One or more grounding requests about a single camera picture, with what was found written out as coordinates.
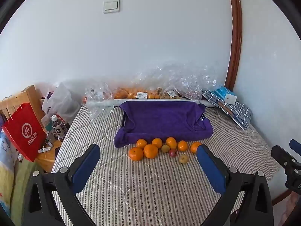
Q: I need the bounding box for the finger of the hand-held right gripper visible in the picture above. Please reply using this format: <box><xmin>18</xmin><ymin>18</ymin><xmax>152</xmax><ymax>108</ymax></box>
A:
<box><xmin>271</xmin><ymin>145</ymin><xmax>301</xmax><ymax>171</ymax></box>
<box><xmin>289</xmin><ymin>139</ymin><xmax>301</xmax><ymax>154</ymax></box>

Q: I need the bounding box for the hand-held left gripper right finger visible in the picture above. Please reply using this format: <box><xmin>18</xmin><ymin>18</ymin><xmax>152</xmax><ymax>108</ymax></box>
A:
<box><xmin>196</xmin><ymin>144</ymin><xmax>274</xmax><ymax>226</ymax></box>

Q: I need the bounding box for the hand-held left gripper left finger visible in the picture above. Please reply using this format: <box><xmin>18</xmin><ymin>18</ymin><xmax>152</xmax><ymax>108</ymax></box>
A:
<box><xmin>24</xmin><ymin>144</ymin><xmax>101</xmax><ymax>226</ymax></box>

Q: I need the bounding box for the large orange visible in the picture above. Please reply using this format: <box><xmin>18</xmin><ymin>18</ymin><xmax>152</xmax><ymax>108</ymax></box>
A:
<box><xmin>128</xmin><ymin>147</ymin><xmax>144</xmax><ymax>162</ymax></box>
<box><xmin>143</xmin><ymin>144</ymin><xmax>159</xmax><ymax>159</ymax></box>

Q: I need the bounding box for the purple towel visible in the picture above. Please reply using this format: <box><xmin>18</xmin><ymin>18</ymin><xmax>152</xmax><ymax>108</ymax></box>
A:
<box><xmin>114</xmin><ymin>100</ymin><xmax>214</xmax><ymax>148</ymax></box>

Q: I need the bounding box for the wooden nightstand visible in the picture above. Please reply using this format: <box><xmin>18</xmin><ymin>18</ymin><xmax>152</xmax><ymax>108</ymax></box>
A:
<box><xmin>35</xmin><ymin>132</ymin><xmax>64</xmax><ymax>173</ymax></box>

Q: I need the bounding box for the clear drink bottle white cap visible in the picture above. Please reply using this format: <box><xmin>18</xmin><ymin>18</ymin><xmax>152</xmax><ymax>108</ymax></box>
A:
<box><xmin>51</xmin><ymin>115</ymin><xmax>66</xmax><ymax>139</ymax></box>

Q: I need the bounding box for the red labelled container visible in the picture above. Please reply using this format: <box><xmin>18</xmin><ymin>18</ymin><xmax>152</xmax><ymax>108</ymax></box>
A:
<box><xmin>58</xmin><ymin>114</ymin><xmax>70</xmax><ymax>132</ymax></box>

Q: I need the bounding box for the blue plaid cloth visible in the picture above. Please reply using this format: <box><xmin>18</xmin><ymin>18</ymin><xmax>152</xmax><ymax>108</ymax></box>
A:
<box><xmin>202</xmin><ymin>90</ymin><xmax>253</xmax><ymax>130</ymax></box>

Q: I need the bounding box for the small crumpled clear plastic bag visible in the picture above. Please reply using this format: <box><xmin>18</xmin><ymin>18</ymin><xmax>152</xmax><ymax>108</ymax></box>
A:
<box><xmin>85</xmin><ymin>82</ymin><xmax>118</xmax><ymax>123</ymax></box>

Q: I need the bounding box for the striped bed quilt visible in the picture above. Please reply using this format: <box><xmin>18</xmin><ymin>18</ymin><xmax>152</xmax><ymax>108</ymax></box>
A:
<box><xmin>50</xmin><ymin>104</ymin><xmax>281</xmax><ymax>226</ymax></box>

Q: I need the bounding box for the green cloth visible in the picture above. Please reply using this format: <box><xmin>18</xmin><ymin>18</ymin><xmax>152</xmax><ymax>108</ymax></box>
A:
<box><xmin>11</xmin><ymin>160</ymin><xmax>43</xmax><ymax>224</ymax></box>

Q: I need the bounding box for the red paper bag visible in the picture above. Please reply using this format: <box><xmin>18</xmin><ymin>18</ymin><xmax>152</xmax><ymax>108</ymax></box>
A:
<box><xmin>2</xmin><ymin>95</ymin><xmax>47</xmax><ymax>162</ymax></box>

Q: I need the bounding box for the white plastic bag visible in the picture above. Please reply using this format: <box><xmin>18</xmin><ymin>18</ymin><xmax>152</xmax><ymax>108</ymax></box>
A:
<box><xmin>42</xmin><ymin>82</ymin><xmax>81</xmax><ymax>123</ymax></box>

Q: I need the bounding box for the blue and white tissue pack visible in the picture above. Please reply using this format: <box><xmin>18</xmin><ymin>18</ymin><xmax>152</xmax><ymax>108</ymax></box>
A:
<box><xmin>213</xmin><ymin>87</ymin><xmax>237</xmax><ymax>105</ymax></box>

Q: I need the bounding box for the printed blanket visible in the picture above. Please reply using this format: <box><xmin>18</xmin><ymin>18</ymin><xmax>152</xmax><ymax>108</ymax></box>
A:
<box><xmin>0</xmin><ymin>132</ymin><xmax>19</xmax><ymax>217</ymax></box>

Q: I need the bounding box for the clear bag of oranges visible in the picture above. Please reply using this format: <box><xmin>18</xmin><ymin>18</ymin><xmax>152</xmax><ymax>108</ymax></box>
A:
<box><xmin>113</xmin><ymin>85</ymin><xmax>163</xmax><ymax>99</ymax></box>

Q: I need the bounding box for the wooden headboard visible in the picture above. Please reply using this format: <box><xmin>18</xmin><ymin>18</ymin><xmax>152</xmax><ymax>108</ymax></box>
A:
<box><xmin>0</xmin><ymin>85</ymin><xmax>45</xmax><ymax>128</ymax></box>

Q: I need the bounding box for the large crumpled clear plastic bag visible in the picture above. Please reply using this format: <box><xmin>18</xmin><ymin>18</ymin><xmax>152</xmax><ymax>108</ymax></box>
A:
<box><xmin>134</xmin><ymin>61</ymin><xmax>226</xmax><ymax>99</ymax></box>

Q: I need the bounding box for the wooden bed frame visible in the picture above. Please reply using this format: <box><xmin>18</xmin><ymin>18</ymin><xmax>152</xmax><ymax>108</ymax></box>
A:
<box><xmin>271</xmin><ymin>188</ymin><xmax>294</xmax><ymax>205</ymax></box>

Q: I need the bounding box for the brown wooden door frame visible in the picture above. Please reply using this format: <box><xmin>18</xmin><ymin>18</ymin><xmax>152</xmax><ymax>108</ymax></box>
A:
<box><xmin>224</xmin><ymin>0</ymin><xmax>242</xmax><ymax>90</ymax></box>

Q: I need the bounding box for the white light switch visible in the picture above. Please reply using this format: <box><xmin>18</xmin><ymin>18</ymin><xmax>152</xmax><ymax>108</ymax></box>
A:
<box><xmin>103</xmin><ymin>0</ymin><xmax>120</xmax><ymax>14</ymax></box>

